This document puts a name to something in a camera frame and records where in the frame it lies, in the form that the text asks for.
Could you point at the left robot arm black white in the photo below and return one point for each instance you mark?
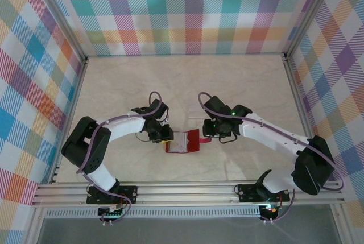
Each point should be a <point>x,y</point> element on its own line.
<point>85,147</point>

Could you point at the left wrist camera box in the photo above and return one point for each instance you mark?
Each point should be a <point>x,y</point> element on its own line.
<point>164,118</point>

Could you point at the aluminium frame post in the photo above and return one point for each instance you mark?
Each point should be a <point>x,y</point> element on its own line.
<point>309,13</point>
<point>61,16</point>

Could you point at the clear plastic tray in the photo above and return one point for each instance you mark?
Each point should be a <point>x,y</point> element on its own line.
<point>196,114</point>

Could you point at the aluminium front rail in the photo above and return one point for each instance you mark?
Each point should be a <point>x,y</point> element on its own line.
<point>185,192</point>

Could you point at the red leather card holder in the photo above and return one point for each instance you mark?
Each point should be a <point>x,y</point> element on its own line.
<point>193,141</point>

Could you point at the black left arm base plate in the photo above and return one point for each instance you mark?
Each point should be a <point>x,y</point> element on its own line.
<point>129,191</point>

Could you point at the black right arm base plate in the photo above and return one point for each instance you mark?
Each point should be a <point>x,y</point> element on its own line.
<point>247,191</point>

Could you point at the aluminium side rail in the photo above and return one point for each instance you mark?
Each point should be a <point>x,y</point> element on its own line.
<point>71,99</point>
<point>298,99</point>

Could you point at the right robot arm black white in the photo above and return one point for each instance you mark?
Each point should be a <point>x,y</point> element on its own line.
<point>312,170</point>

